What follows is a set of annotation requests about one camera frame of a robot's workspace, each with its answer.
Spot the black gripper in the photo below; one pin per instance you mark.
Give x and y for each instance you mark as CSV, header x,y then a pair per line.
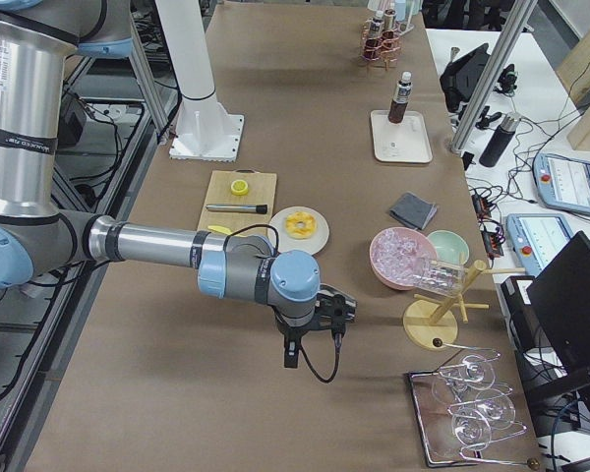
x,y
289,332

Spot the white round plate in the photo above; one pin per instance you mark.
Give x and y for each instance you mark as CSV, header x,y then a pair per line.
x,y
286,243

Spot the glazed donut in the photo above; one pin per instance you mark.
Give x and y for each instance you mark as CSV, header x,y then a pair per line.
x,y
300,225

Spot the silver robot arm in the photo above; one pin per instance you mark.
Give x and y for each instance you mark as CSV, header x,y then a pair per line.
x,y
36,236

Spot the cream rectangular tray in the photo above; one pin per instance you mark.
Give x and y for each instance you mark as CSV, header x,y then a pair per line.
x,y
406,142

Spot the brown sauce bottle on tray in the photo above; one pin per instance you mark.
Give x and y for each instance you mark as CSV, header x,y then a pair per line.
x,y
399,101

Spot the yellow plastic knife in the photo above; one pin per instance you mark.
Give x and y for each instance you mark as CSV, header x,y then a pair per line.
x,y
223,230

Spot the pink bowl with ice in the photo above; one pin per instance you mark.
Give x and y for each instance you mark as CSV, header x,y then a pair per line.
x,y
392,253

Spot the wooden mug tree stand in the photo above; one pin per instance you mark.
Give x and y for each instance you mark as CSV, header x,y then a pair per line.
x,y
430,322

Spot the bamboo cutting board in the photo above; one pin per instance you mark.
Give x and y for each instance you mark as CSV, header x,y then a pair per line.
x,y
262,187

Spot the half lemon slice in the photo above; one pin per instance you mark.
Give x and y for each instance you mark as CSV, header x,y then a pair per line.
x,y
239,187

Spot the clear glass mug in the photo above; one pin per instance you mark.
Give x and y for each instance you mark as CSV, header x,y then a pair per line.
x,y
438,277

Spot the grey folded cloth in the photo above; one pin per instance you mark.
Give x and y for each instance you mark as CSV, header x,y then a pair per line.
x,y
412,211

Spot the green mint bowl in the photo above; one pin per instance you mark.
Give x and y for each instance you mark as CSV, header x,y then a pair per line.
x,y
450,247

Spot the blue teach pendant near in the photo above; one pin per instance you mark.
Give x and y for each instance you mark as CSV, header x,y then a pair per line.
x,y
537,238

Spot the blue teach pendant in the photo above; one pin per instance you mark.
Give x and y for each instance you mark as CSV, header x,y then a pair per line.
x,y
563,183
537,238

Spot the black computer monitor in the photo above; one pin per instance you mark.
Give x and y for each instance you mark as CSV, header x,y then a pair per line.
x,y
560,298

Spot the black thermos bottle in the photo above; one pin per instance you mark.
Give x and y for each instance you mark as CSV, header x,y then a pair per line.
x,y
500,139

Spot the black equipment case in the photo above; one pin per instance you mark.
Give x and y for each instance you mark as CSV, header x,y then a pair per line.
x,y
460,77

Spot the blue teach pendant far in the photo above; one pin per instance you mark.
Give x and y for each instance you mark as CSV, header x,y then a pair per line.
x,y
563,183

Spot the bottle in rack front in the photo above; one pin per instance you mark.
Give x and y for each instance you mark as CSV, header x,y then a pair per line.
x,y
374,32

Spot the bottle in rack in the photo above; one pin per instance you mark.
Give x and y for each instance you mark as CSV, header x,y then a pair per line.
x,y
374,32
389,20

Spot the bottle in rack rear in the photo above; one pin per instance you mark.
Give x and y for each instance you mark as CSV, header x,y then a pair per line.
x,y
389,20

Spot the steel cylinder knife handle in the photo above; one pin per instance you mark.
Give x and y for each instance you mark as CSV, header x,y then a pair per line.
x,y
253,209

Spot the wire wine glass rack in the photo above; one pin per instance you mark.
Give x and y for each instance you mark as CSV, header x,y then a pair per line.
x,y
462,411

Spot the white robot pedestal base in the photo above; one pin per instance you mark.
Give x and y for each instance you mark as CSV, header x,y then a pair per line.
x,y
204,130

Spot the copper wire bottle rack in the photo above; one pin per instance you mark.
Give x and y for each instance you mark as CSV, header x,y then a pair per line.
x,y
387,54

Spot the aluminium frame post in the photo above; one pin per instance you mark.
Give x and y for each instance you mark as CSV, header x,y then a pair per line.
x,y
512,29

